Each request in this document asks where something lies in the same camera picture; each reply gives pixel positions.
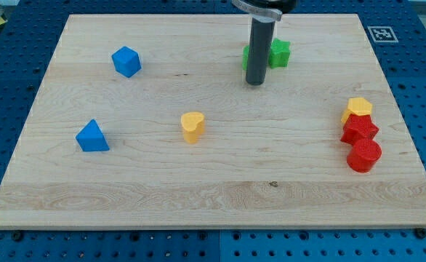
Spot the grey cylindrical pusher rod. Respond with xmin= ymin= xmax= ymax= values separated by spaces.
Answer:
xmin=246 ymin=17 xmax=275 ymax=86

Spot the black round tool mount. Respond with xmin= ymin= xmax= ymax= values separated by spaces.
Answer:
xmin=231 ymin=0 xmax=297 ymax=21

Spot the light wooden board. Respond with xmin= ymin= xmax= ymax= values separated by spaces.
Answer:
xmin=0 ymin=14 xmax=426 ymax=230

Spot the green block behind rod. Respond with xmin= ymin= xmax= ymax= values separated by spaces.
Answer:
xmin=242 ymin=45 xmax=249 ymax=70

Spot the green star block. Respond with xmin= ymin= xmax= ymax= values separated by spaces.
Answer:
xmin=268 ymin=38 xmax=291 ymax=68

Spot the white fiducial marker tag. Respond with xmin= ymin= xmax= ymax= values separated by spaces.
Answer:
xmin=368 ymin=26 xmax=398 ymax=43

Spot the yellow heart block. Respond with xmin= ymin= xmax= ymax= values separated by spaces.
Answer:
xmin=181 ymin=111 xmax=205 ymax=144

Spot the yellow hexagon block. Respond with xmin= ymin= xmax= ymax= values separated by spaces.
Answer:
xmin=341 ymin=97 xmax=373 ymax=124

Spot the red star block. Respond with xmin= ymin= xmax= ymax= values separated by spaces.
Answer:
xmin=340 ymin=114 xmax=379 ymax=145

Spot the blue cube block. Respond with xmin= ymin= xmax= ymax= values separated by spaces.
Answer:
xmin=111 ymin=46 xmax=142 ymax=78

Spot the red cylinder block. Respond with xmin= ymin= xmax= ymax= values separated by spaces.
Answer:
xmin=346 ymin=139 xmax=382 ymax=173

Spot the blue triangle block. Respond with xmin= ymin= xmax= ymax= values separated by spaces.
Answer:
xmin=76 ymin=119 xmax=110 ymax=152

